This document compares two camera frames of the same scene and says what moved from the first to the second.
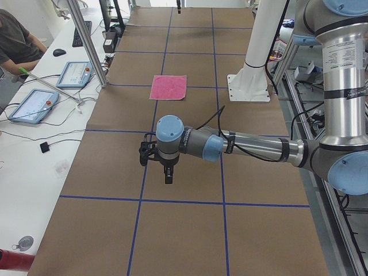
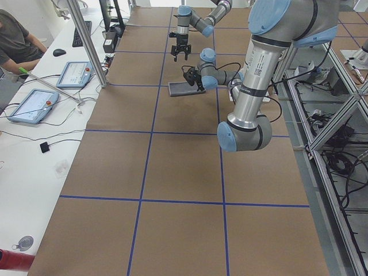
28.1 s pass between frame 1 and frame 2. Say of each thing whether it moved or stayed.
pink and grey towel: moved
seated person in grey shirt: stayed
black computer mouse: stayed
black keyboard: stayed
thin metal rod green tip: stayed
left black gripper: moved
